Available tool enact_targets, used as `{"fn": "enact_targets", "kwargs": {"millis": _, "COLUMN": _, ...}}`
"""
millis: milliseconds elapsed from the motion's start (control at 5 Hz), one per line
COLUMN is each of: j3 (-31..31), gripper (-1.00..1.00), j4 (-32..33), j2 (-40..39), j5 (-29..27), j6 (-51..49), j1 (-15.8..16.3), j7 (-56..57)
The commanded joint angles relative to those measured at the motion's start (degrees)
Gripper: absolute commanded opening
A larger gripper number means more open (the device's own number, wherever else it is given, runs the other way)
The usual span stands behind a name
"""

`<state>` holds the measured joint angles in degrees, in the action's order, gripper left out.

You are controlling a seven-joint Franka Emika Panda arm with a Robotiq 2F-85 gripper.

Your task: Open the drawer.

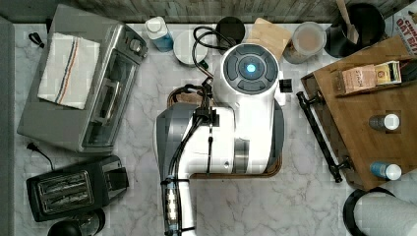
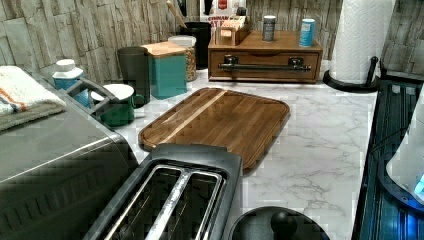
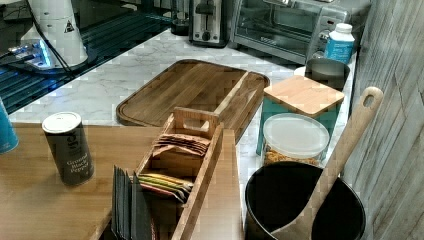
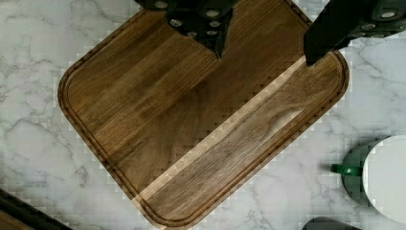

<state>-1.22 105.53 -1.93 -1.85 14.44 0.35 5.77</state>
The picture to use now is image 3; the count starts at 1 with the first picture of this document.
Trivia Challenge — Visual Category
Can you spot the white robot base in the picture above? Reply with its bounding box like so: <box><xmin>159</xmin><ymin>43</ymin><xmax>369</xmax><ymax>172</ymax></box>
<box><xmin>21</xmin><ymin>0</ymin><xmax>88</xmax><ymax>70</ymax></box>

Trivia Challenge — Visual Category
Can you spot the wooden drawer cabinet top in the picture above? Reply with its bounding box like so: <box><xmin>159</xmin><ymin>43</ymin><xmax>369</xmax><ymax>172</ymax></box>
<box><xmin>0</xmin><ymin>123</ymin><xmax>244</xmax><ymax>240</ymax></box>

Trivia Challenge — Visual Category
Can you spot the brown tea bag stack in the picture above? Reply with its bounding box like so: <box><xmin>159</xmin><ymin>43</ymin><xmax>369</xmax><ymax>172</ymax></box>
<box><xmin>153</xmin><ymin>134</ymin><xmax>211</xmax><ymax>156</ymax></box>

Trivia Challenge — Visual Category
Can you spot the dark wooden cutting board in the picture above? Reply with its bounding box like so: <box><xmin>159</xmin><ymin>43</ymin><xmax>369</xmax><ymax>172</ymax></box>
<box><xmin>116</xmin><ymin>59</ymin><xmax>270</xmax><ymax>140</ymax></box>

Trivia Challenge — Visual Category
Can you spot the wooden tea bag organizer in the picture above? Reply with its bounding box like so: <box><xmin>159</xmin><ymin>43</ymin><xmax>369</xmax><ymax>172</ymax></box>
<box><xmin>136</xmin><ymin>107</ymin><xmax>224</xmax><ymax>240</ymax></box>

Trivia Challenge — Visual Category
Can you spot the colourful tea bag stack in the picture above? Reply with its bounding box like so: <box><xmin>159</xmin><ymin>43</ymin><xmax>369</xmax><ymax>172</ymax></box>
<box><xmin>137</xmin><ymin>173</ymin><xmax>194</xmax><ymax>203</ymax></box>

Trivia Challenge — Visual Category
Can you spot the clear jar with white lid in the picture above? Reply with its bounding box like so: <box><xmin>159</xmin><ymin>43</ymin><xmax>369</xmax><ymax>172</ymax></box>
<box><xmin>261</xmin><ymin>113</ymin><xmax>329</xmax><ymax>166</ymax></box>

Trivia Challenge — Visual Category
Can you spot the teal canister with bamboo lid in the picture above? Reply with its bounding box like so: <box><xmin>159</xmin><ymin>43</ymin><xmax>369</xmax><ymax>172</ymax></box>
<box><xmin>256</xmin><ymin>75</ymin><xmax>344</xmax><ymax>155</ymax></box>

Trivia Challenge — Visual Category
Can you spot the black utensil pot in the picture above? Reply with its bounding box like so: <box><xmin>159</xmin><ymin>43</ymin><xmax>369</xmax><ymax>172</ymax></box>
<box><xmin>245</xmin><ymin>161</ymin><xmax>366</xmax><ymax>240</ymax></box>

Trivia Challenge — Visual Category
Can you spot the silver black toaster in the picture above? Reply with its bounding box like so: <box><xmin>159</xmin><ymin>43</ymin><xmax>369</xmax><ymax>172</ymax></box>
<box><xmin>189</xmin><ymin>0</ymin><xmax>233</xmax><ymax>48</ymax></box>

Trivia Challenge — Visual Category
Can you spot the dark glass appliance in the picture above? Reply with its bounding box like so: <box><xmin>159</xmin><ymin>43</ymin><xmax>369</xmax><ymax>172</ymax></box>
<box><xmin>171</xmin><ymin>0</ymin><xmax>189</xmax><ymax>36</ymax></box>

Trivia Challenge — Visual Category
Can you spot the silver toaster oven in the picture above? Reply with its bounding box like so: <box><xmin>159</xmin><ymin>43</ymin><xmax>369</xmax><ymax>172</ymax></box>
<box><xmin>230</xmin><ymin>0</ymin><xmax>351</xmax><ymax>64</ymax></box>

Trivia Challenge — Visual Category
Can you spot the black tea bag stack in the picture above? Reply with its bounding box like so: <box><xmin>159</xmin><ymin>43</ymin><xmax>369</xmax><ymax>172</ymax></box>
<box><xmin>111</xmin><ymin>166</ymin><xmax>153</xmax><ymax>240</ymax></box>

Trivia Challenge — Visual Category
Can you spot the grey metal bowl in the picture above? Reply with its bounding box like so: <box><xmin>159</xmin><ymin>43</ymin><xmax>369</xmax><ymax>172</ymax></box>
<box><xmin>305</xmin><ymin>58</ymin><xmax>350</xmax><ymax>91</ymax></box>

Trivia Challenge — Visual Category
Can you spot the wooden spatula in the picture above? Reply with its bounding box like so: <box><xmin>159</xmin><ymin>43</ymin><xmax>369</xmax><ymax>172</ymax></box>
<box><xmin>271</xmin><ymin>87</ymin><xmax>383</xmax><ymax>240</ymax></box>

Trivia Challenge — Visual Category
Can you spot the blue bottle with white cap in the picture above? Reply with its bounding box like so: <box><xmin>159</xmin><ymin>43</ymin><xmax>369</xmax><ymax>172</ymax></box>
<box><xmin>324</xmin><ymin>23</ymin><xmax>355</xmax><ymax>64</ymax></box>

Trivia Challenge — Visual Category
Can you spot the black ground pepper can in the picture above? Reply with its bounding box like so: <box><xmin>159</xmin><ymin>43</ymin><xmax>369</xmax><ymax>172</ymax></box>
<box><xmin>42</xmin><ymin>112</ymin><xmax>94</xmax><ymax>186</ymax></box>

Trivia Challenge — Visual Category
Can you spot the blue cup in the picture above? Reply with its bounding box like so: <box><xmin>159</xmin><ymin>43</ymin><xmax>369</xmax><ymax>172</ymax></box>
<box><xmin>0</xmin><ymin>100</ymin><xmax>19</xmax><ymax>154</ymax></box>

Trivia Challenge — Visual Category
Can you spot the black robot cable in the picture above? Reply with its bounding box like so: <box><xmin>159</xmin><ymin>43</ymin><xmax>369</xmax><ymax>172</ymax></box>
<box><xmin>24</xmin><ymin>0</ymin><xmax>76</xmax><ymax>74</ymax></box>

